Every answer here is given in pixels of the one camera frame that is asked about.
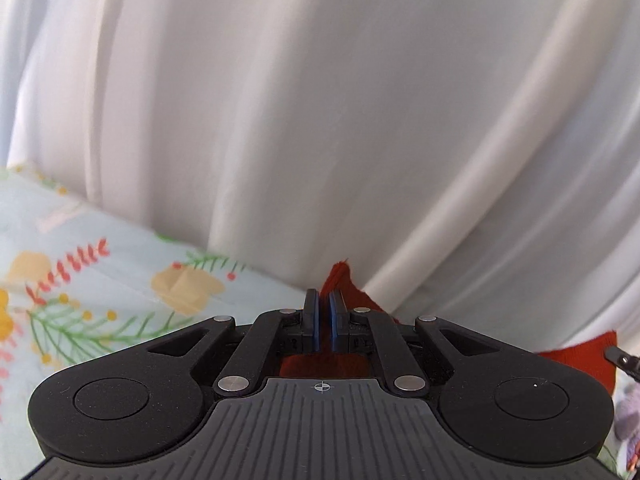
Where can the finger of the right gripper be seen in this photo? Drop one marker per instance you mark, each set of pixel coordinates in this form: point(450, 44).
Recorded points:
point(624, 361)

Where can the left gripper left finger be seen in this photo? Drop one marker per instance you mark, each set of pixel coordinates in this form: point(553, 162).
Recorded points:
point(265, 348)

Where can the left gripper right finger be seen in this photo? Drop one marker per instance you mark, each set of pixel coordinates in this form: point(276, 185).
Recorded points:
point(376, 335)

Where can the red knit sweater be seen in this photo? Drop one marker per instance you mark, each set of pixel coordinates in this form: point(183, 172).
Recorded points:
point(587, 356)

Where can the purple fluffy plush toy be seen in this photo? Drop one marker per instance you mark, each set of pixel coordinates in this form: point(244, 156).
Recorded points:
point(626, 427)

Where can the floral white bed sheet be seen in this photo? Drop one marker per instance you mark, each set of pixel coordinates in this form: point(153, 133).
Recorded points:
point(77, 283)

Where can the white curtain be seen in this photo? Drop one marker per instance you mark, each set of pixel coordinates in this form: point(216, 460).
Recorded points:
point(475, 159)

